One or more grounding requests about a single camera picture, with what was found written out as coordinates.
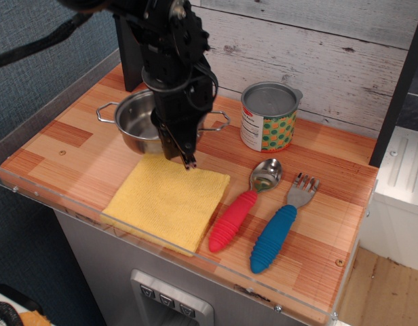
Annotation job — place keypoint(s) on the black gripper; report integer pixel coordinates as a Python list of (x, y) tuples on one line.
[(180, 110)]

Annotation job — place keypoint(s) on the orange object bottom left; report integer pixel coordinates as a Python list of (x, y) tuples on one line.
[(33, 318)]

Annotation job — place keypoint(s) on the yellow dish towel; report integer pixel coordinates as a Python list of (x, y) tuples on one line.
[(162, 202)]

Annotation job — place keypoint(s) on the black vertical post right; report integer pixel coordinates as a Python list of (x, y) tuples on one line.
[(395, 107)]

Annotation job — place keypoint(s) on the black vertical post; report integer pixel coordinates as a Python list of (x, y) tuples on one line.
[(130, 54), (395, 107)]

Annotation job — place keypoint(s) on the silver button control panel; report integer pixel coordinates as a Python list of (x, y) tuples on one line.
[(160, 303)]

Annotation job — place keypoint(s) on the black vertical post left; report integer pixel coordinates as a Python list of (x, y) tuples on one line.
[(130, 54)]

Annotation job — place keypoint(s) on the small stainless steel pot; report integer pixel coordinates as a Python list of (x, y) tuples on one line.
[(132, 117)]

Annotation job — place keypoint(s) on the blue handled fork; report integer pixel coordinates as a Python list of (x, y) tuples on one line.
[(270, 241)]

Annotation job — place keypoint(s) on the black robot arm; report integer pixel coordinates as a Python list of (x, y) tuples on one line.
[(172, 44)]

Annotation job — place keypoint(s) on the toy food can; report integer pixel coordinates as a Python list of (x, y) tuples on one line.
[(269, 114)]

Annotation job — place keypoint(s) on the red handled spoon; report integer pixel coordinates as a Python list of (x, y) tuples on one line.
[(265, 177)]

